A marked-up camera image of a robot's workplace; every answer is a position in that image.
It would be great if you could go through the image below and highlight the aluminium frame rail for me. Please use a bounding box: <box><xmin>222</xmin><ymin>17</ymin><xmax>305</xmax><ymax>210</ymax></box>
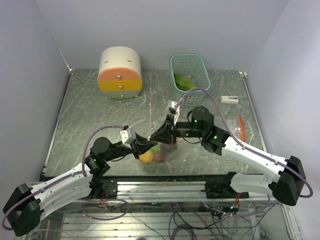
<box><xmin>27</xmin><ymin>178</ymin><xmax>288</xmax><ymax>203</ymax></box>

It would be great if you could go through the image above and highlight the small white device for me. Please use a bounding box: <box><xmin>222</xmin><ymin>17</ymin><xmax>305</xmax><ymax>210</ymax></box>
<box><xmin>220</xmin><ymin>95</ymin><xmax>239</xmax><ymax>105</ymax></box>

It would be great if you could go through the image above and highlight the zip bag with fake food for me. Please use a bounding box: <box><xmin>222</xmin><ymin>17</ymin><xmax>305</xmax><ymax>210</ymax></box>
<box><xmin>226</xmin><ymin>115</ymin><xmax>246</xmax><ymax>142</ymax></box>

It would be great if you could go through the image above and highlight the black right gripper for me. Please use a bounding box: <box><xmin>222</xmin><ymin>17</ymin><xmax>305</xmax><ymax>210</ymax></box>
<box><xmin>150</xmin><ymin>113</ymin><xmax>205</xmax><ymax>145</ymax></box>

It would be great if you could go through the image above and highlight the green fake leafy vegetable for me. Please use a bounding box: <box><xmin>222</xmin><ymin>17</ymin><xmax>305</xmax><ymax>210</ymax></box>
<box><xmin>173</xmin><ymin>73</ymin><xmax>196</xmax><ymax>91</ymax></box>

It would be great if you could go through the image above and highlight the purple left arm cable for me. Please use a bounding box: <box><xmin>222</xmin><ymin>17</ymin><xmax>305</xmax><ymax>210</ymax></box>
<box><xmin>1</xmin><ymin>124</ymin><xmax>126</xmax><ymax>231</ymax></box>

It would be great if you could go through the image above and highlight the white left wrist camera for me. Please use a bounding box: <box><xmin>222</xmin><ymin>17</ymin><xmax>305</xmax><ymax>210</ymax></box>
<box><xmin>120</xmin><ymin>127</ymin><xmax>136</xmax><ymax>145</ymax></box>

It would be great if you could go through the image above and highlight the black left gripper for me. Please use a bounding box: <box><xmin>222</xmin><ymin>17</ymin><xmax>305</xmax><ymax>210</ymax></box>
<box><xmin>104</xmin><ymin>130</ymin><xmax>157</xmax><ymax>161</ymax></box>

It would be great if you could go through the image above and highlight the zip bag with fruit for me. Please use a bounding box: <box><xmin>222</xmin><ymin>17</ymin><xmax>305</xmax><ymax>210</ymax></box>
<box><xmin>139</xmin><ymin>142</ymin><xmax>182</xmax><ymax>164</ymax></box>

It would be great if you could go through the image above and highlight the round three-drawer cabinet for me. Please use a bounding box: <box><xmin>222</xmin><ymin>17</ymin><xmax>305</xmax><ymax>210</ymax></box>
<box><xmin>97</xmin><ymin>46</ymin><xmax>143</xmax><ymax>100</ymax></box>

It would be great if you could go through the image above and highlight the green fake fruit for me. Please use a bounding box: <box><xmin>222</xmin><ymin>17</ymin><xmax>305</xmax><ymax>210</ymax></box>
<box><xmin>150</xmin><ymin>145</ymin><xmax>160</xmax><ymax>154</ymax></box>

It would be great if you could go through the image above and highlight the dark red fake fruit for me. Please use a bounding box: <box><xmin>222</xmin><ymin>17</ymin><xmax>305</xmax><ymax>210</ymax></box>
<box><xmin>153</xmin><ymin>151</ymin><xmax>167</xmax><ymax>164</ymax></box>

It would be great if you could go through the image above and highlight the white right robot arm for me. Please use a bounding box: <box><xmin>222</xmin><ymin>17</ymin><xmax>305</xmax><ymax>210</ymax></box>
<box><xmin>149</xmin><ymin>105</ymin><xmax>306</xmax><ymax>206</ymax></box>

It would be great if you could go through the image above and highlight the light blue plastic basket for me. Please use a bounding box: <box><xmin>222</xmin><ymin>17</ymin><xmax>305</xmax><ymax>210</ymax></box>
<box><xmin>169</xmin><ymin>53</ymin><xmax>212</xmax><ymax>102</ymax></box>

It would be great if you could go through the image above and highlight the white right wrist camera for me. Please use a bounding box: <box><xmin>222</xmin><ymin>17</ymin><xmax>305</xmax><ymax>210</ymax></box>
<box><xmin>167</xmin><ymin>100</ymin><xmax>180</xmax><ymax>123</ymax></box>

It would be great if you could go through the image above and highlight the orange fake fruit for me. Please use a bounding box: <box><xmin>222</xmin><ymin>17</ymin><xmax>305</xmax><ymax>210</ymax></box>
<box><xmin>139</xmin><ymin>150</ymin><xmax>154</xmax><ymax>164</ymax></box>

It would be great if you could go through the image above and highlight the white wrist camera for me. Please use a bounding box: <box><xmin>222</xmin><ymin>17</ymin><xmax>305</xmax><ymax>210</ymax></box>
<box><xmin>167</xmin><ymin>100</ymin><xmax>180</xmax><ymax>123</ymax></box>
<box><xmin>120</xmin><ymin>127</ymin><xmax>136</xmax><ymax>145</ymax></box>

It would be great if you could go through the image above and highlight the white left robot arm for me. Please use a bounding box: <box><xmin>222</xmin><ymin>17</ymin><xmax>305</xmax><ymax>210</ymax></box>
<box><xmin>1</xmin><ymin>136</ymin><xmax>156</xmax><ymax>237</ymax></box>

